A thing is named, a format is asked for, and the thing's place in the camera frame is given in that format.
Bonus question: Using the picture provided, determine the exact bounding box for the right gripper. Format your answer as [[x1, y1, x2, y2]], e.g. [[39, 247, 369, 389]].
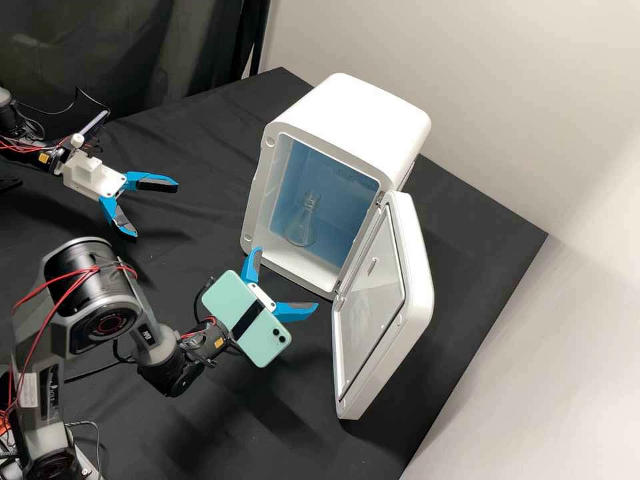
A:
[[241, 245, 320, 327]]

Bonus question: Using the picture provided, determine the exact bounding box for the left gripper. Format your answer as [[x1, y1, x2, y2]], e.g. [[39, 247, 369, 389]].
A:
[[62, 153, 180, 243]]

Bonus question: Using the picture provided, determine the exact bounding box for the clear flask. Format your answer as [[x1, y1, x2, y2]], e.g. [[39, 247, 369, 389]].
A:
[[284, 188, 319, 247]]

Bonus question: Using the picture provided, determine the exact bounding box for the incubator door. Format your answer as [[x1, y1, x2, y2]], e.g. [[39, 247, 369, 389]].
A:
[[330, 189, 435, 421]]

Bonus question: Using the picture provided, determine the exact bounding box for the white incubator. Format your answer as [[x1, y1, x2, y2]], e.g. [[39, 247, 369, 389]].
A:
[[239, 72, 433, 301]]

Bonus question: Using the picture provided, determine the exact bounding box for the right wrist camera phone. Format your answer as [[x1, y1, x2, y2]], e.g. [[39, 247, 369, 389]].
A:
[[199, 269, 294, 371]]

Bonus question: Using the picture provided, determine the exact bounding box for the wrist camera phone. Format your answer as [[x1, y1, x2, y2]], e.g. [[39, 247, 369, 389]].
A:
[[199, 269, 294, 371], [63, 110, 111, 162]]

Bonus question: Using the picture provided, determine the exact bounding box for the black cable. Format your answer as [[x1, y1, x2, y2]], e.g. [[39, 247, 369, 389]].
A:
[[193, 282, 221, 327], [62, 421, 104, 476]]

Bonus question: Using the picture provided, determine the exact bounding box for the left wrist camera phone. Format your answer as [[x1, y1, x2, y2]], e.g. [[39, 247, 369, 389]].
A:
[[63, 110, 111, 162]]

